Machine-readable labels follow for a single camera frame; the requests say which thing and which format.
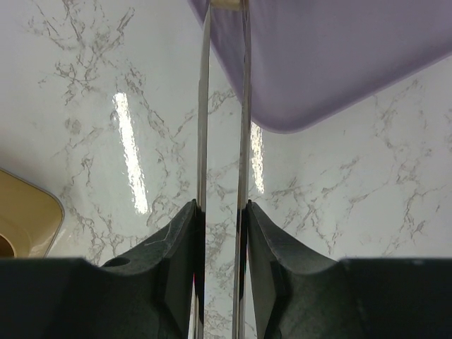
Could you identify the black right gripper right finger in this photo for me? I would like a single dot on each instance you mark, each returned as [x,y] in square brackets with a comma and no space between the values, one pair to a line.
[300,293]

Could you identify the lavender plastic tray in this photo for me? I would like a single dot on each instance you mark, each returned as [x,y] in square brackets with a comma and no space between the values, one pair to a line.
[312,59]

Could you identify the metal tongs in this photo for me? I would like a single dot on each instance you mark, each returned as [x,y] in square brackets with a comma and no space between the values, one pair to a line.
[220,174]

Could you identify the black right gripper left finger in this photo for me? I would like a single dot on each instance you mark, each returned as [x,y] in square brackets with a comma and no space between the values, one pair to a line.
[143,293]

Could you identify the white ridged chocolate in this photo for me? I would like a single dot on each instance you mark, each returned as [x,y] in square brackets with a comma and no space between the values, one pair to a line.
[233,5]

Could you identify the gold chocolate tin box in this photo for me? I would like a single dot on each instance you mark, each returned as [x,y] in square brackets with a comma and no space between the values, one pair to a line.
[30,218]

